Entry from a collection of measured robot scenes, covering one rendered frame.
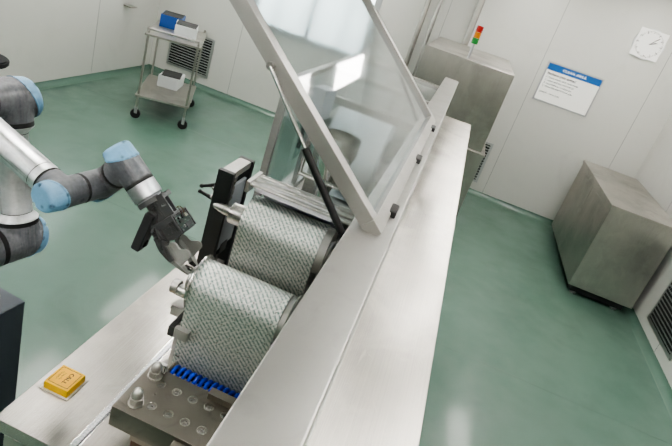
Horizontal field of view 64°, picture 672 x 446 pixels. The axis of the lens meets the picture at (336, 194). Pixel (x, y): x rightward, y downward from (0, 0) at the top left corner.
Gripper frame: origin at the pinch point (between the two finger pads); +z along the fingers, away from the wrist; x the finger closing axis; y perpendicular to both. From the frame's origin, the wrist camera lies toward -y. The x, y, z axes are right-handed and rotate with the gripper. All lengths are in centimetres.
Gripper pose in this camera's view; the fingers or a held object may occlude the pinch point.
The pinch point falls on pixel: (188, 267)
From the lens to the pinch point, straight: 145.7
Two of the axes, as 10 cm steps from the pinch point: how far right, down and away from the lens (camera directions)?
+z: 5.1, 8.5, 1.4
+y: 8.2, -4.3, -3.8
